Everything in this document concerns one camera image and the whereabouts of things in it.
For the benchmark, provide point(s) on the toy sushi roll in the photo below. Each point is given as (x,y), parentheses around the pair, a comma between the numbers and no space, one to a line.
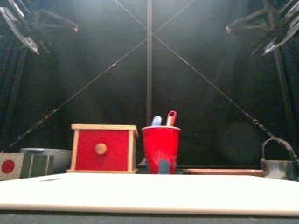
(35,166)

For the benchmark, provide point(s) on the white cutting board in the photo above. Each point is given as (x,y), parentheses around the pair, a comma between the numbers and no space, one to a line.
(155,192)

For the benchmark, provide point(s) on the red toy utensil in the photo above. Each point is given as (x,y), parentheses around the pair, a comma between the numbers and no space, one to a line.
(171,116)

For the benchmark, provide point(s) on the blue toy utensil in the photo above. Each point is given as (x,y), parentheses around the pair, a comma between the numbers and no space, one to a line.
(156,121)

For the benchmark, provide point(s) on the grey round lid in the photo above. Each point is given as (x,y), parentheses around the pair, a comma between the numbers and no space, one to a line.
(57,159)

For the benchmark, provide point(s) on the pink square tray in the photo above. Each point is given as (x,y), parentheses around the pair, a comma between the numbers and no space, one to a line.
(222,172)

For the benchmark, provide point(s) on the wooden box with red front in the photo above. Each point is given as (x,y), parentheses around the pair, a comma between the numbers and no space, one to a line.
(116,157)

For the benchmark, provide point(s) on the vertical metal frame pole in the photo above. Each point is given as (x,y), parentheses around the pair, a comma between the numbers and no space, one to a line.
(148,73)

